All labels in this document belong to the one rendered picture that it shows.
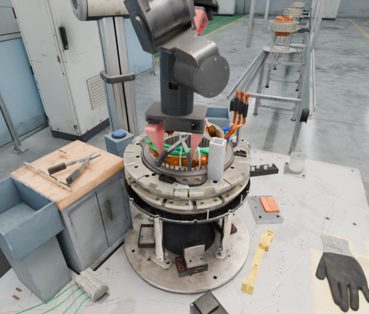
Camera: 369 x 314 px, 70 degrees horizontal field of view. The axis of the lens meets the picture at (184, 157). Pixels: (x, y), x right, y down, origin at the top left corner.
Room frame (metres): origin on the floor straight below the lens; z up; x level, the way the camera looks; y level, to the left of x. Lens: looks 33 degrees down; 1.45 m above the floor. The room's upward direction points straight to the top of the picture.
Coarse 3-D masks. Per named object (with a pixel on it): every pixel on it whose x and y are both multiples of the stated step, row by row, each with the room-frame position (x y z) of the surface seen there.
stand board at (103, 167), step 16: (80, 144) 0.66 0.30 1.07; (48, 160) 0.57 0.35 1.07; (64, 160) 0.57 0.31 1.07; (96, 160) 0.57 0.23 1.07; (112, 160) 0.57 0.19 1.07; (16, 176) 0.50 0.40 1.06; (32, 176) 0.50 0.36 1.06; (64, 176) 0.50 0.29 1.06; (80, 176) 0.50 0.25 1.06; (96, 176) 0.50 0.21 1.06; (48, 192) 0.45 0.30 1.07; (64, 192) 0.45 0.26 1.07; (80, 192) 0.46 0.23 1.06; (64, 208) 0.42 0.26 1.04
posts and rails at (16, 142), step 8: (0, 40) 2.51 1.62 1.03; (152, 56) 5.10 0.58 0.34; (144, 72) 4.78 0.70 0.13; (152, 72) 5.10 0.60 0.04; (0, 96) 2.34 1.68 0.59; (0, 104) 2.31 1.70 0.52; (8, 112) 2.35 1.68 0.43; (8, 120) 2.32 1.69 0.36; (40, 128) 2.61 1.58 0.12; (16, 136) 2.34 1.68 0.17; (24, 136) 2.41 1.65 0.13; (8, 144) 2.24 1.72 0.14; (16, 144) 2.31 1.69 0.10; (0, 152) 2.15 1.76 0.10
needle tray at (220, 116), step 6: (210, 108) 0.93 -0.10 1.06; (216, 108) 0.93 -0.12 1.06; (222, 108) 0.92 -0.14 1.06; (228, 108) 0.92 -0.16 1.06; (210, 114) 0.93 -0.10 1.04; (216, 114) 0.93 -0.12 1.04; (222, 114) 0.92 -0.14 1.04; (228, 114) 0.87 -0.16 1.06; (210, 120) 0.83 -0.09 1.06; (216, 120) 0.82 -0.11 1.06; (222, 120) 0.82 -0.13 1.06; (228, 120) 0.82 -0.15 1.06; (222, 126) 0.82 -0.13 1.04; (228, 126) 0.82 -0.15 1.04
